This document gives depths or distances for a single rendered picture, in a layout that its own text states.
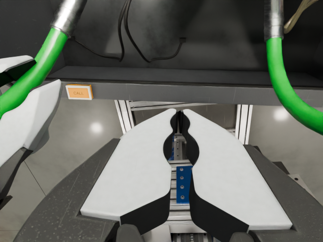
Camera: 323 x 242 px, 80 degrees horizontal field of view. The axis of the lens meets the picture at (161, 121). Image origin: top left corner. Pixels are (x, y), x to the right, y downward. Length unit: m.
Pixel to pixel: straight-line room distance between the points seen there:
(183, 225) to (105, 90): 0.51
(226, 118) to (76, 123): 1.18
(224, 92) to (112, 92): 0.23
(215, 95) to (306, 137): 1.55
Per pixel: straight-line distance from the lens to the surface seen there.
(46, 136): 0.20
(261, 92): 0.45
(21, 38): 0.47
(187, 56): 0.51
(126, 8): 0.32
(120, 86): 0.42
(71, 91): 0.45
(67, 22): 0.20
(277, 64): 0.23
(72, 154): 1.99
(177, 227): 0.74
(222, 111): 1.30
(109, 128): 1.67
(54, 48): 0.19
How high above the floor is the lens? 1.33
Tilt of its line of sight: 59 degrees down
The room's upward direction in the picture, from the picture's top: 173 degrees counter-clockwise
